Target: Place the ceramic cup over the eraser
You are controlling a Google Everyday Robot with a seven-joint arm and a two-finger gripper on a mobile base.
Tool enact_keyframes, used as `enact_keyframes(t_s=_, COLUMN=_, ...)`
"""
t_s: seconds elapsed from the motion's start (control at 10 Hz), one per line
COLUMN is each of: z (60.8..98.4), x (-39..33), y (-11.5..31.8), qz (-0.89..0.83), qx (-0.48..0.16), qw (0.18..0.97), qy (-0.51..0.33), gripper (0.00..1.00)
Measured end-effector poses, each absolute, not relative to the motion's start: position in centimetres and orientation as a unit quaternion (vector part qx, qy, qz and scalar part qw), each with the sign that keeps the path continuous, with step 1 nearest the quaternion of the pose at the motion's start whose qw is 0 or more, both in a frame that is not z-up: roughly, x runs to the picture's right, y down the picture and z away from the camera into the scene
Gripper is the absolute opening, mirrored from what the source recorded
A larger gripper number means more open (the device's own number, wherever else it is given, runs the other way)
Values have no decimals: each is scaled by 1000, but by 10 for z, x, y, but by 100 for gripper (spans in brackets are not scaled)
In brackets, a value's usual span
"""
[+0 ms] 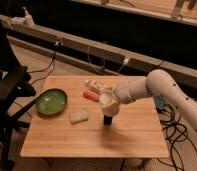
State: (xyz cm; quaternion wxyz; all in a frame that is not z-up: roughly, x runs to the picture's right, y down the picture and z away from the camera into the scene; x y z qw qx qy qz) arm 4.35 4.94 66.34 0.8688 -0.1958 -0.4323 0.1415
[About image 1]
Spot black cable left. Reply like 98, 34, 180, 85
27, 41, 61, 85

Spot grey metal rail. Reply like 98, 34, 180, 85
0, 15, 197, 88

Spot wooden table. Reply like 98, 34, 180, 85
21, 76, 169, 158

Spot black chair frame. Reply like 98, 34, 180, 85
0, 66, 36, 171

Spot blue device on floor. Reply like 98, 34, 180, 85
154, 96, 164, 111

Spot orange carrot toy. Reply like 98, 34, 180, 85
83, 91, 99, 102

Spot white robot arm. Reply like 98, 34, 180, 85
99, 69, 197, 132

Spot black floor cables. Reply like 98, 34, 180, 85
156, 103, 197, 171

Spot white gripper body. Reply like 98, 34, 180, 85
99, 90, 119, 117

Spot green ceramic plate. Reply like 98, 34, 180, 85
36, 88, 67, 116

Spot white cable on rail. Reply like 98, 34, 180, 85
86, 43, 130, 75

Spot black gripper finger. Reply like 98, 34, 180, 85
104, 115, 113, 125

